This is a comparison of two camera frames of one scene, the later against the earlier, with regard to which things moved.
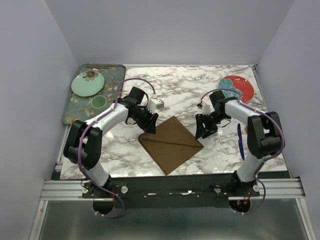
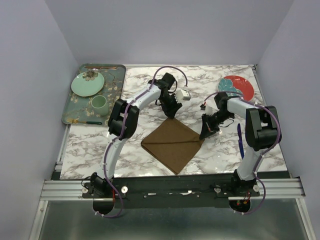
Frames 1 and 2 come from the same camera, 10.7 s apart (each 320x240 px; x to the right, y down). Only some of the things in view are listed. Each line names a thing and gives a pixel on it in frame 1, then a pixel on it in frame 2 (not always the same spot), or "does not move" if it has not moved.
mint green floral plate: [87, 83] does not move
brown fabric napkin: [172, 145] does not move
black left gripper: [149, 125] -> [171, 112]
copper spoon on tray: [98, 67] does not move
